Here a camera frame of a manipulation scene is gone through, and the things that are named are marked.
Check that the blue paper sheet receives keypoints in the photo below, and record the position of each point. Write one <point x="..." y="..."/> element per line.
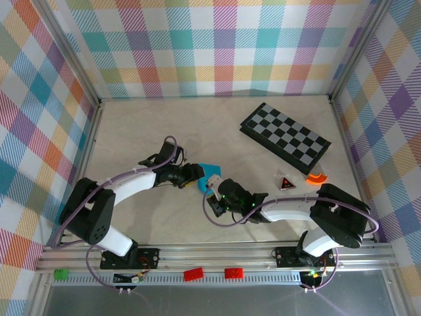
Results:
<point x="210" y="171"/>

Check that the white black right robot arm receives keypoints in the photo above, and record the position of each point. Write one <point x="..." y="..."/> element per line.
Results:
<point x="286" y="210"/>

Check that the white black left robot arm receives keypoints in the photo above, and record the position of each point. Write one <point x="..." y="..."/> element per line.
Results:
<point x="131" y="184"/>

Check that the grey metal sheet panel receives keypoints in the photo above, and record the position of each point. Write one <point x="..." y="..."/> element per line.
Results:
<point x="230" y="301"/>

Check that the black triangle with red sign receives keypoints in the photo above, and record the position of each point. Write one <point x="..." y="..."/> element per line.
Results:
<point x="286" y="183"/>

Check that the red plastic block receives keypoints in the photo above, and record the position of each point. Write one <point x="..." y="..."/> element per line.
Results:
<point x="193" y="274"/>
<point x="234" y="273"/>

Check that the black grey folding chessboard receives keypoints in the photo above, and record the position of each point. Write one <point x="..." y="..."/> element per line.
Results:
<point x="279" y="125"/>

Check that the orange curved plastic piece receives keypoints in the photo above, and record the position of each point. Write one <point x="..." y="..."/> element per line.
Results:
<point x="315" y="179"/>

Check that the small right connector board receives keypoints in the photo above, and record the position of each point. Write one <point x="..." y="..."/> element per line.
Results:
<point x="310" y="278"/>

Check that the green plastic block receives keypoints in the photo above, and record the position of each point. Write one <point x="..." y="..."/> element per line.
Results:
<point x="60" y="274"/>

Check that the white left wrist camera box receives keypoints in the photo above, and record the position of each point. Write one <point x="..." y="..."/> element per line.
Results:
<point x="181" y="157"/>

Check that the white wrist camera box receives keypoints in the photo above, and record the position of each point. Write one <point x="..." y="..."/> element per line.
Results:
<point x="213" y="180"/>
<point x="181" y="157"/>

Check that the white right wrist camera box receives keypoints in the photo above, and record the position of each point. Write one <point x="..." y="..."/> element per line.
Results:
<point x="213" y="180"/>

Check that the aluminium mounting rail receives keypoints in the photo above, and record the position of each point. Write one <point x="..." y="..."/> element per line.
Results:
<point x="213" y="256"/>

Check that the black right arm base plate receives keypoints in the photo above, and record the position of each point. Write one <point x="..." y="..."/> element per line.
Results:
<point x="286" y="256"/>

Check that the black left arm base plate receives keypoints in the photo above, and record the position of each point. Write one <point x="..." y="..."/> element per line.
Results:
<point x="148" y="258"/>

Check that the aluminium table edge rail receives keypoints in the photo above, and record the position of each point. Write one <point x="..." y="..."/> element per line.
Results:
<point x="89" y="145"/>
<point x="345" y="145"/>

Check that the aluminium frame post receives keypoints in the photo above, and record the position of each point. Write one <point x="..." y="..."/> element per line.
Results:
<point x="358" y="49"/>
<point x="70" y="52"/>

